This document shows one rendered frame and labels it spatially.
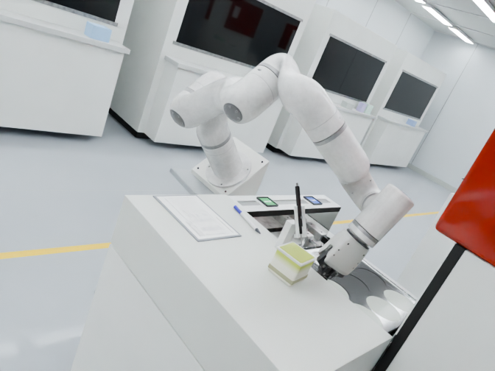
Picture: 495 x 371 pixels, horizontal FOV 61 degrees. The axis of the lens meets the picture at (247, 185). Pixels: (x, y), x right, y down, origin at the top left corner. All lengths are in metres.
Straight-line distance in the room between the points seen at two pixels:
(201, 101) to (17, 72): 2.45
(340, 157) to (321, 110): 0.12
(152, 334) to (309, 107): 0.63
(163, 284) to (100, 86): 3.01
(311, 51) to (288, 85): 4.82
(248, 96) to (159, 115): 3.28
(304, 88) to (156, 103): 3.47
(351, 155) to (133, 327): 0.67
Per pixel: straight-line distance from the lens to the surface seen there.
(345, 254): 1.12
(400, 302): 1.36
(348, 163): 1.02
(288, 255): 0.96
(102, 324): 1.25
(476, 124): 9.42
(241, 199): 1.33
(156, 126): 4.32
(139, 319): 1.08
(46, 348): 2.01
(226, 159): 1.58
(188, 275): 0.90
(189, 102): 1.35
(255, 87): 1.06
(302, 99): 0.96
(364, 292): 1.30
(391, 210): 1.10
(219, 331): 0.86
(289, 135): 5.87
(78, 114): 3.88
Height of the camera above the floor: 1.45
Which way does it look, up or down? 20 degrees down
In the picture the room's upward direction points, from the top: 23 degrees clockwise
